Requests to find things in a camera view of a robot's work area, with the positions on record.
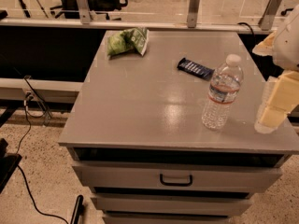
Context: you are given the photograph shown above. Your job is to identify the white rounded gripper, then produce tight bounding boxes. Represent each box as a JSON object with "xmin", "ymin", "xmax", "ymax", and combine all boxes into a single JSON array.
[{"xmin": 252, "ymin": 5, "xmax": 299, "ymax": 133}]

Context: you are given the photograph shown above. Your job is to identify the clear plastic water bottle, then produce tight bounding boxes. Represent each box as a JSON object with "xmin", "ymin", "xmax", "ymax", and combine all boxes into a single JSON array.
[{"xmin": 202, "ymin": 54, "xmax": 244, "ymax": 130}]

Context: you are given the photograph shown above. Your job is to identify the grey metal railing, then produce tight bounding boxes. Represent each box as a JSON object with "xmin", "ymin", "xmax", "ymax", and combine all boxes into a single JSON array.
[{"xmin": 0, "ymin": 0, "xmax": 299, "ymax": 35}]

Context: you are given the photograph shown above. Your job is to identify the dark blue candy bar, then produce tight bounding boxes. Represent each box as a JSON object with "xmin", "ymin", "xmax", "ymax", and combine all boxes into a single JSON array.
[{"xmin": 177, "ymin": 58, "xmax": 214, "ymax": 80}]

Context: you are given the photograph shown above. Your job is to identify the green chip bag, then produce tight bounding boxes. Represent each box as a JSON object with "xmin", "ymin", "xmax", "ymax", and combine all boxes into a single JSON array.
[{"xmin": 107, "ymin": 27, "xmax": 150, "ymax": 56}]

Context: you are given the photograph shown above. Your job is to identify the grey drawer cabinet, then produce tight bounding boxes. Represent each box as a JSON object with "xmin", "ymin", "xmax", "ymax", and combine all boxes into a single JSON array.
[{"xmin": 59, "ymin": 32, "xmax": 299, "ymax": 224}]

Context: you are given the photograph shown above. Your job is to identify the black bar on floor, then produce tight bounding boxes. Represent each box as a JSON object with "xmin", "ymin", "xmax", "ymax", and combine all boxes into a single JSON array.
[{"xmin": 70, "ymin": 195, "xmax": 84, "ymax": 224}]

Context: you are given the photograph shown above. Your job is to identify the black tripod legs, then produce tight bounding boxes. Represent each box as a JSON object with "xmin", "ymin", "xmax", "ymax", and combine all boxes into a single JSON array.
[{"xmin": 17, "ymin": 0, "xmax": 49, "ymax": 19}]

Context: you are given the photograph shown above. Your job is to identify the black equipment at left edge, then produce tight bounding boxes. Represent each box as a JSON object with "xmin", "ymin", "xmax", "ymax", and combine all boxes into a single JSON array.
[{"xmin": 0, "ymin": 138, "xmax": 21, "ymax": 193}]

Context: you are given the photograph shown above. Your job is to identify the black cable behind cabinet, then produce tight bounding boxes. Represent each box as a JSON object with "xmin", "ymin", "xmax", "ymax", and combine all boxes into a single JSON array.
[{"xmin": 236, "ymin": 21, "xmax": 257, "ymax": 44}]

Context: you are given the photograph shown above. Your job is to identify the black drawer handle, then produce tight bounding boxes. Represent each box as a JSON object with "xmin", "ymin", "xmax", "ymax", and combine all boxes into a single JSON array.
[{"xmin": 159, "ymin": 174, "xmax": 193, "ymax": 187}]

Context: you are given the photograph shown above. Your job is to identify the black floor cable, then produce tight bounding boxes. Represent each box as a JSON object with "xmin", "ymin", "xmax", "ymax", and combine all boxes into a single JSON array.
[{"xmin": 14, "ymin": 75, "xmax": 70, "ymax": 224}]

